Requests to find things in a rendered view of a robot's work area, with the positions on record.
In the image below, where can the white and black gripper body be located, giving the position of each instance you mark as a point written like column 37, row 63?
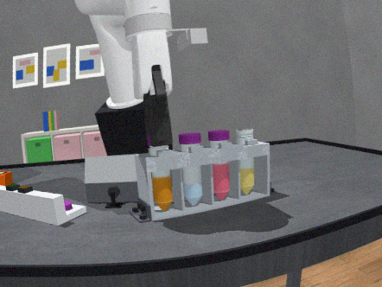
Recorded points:
column 149, row 47

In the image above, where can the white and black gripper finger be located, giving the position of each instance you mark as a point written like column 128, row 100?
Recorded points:
column 146, row 114
column 159, row 122

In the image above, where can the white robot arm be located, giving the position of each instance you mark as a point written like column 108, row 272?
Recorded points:
column 107, row 17

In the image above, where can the orange digital multimeter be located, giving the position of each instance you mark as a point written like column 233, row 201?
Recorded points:
column 5, row 178

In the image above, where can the black table edge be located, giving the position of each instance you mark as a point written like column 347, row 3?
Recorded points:
column 167, row 264

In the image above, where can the white button panel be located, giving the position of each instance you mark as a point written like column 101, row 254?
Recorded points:
column 115, row 173

